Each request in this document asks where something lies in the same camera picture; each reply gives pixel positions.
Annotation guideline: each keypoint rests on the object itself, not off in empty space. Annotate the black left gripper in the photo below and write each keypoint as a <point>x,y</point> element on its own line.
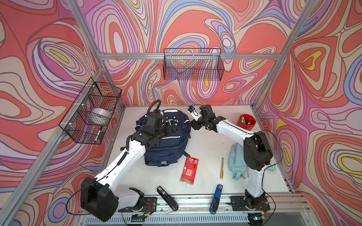
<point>173,128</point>

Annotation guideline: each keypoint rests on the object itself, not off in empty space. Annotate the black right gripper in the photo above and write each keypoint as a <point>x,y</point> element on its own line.
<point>193,124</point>

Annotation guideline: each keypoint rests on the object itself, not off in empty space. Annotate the navy blue student backpack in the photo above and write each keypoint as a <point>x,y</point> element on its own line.
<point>165,151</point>

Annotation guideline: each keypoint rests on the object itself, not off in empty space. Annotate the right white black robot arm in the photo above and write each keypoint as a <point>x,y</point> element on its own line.
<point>257,151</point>

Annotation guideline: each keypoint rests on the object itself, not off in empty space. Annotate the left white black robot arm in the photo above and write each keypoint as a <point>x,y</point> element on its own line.
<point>98,195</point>

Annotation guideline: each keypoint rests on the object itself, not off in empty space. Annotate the red ribbed metal pen cup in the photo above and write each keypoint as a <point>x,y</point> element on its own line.
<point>246,122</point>

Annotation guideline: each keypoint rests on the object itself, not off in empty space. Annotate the light blue pencil pouch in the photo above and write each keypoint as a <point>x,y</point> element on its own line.
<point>236,162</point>

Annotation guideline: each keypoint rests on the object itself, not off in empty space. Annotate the gold pen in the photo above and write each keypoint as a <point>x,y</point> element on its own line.
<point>221,170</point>

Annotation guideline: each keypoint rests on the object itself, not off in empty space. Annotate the red snack packet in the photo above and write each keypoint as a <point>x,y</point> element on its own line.
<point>189,170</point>

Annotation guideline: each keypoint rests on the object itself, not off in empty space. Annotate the white tape roll in basket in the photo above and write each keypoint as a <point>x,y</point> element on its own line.
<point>99,116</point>

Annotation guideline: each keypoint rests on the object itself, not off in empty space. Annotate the black stapler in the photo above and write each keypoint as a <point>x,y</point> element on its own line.
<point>171,202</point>

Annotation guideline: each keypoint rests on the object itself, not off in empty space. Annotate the mint green small clock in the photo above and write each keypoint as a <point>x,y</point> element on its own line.
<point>272,166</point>

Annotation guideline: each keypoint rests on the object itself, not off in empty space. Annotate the blue stapler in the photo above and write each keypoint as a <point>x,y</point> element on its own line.
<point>216,199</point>

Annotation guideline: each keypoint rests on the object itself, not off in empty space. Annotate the black wire basket back wall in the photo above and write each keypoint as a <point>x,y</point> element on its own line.
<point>196,64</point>

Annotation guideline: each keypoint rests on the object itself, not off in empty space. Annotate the black wire basket wall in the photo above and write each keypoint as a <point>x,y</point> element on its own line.
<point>93,95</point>
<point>196,64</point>

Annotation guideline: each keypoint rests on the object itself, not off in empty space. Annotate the black wire basket left wall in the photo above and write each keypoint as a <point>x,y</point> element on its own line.
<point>93,95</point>

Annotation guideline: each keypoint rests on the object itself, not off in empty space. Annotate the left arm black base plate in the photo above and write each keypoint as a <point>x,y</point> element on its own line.
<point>146,205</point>

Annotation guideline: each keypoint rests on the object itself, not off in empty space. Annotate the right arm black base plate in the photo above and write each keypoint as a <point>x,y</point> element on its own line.
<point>249,203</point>

